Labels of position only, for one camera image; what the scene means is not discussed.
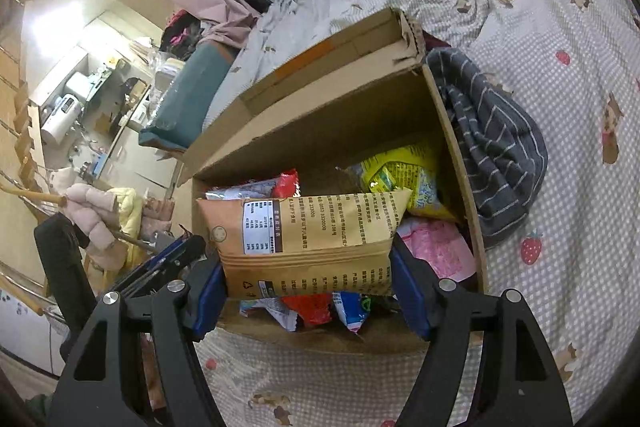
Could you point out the dark green pillow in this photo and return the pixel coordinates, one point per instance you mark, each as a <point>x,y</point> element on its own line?
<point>178,119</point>

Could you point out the light blue white snack bag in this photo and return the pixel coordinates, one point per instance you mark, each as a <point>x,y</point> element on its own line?
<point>352,309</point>

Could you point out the red cartoon snack bag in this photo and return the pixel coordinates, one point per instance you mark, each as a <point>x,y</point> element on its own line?
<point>315,310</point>

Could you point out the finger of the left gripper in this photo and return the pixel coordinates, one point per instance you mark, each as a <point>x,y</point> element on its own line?
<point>165,267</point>

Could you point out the pink snack packet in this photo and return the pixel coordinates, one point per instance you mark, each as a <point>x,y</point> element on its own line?
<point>441,245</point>

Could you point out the red white popcorn snack bag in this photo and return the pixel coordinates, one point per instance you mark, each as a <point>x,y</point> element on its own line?
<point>286,317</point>

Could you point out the grey striped garment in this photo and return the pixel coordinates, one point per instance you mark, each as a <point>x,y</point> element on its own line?
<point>502,147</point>

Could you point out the pink plush jacket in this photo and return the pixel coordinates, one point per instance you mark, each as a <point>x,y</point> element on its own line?
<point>94,212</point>

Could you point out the brown paper snack bag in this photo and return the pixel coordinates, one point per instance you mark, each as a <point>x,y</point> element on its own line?
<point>305,245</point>

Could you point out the checkered strawberry bed quilt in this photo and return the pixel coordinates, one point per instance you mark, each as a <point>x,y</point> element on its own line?
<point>573,65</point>

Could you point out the white kitchen appliance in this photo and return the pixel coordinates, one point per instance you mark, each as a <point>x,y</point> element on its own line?
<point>61,119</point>

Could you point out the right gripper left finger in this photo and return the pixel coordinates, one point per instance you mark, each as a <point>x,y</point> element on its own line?
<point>134,363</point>

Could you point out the brown cardboard box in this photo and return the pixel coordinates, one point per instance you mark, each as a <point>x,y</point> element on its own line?
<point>365,90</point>

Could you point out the silver red snack bar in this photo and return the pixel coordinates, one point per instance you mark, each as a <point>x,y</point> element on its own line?
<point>282,186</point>

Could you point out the yellow snack bag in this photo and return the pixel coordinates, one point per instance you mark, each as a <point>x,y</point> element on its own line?
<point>413,167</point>

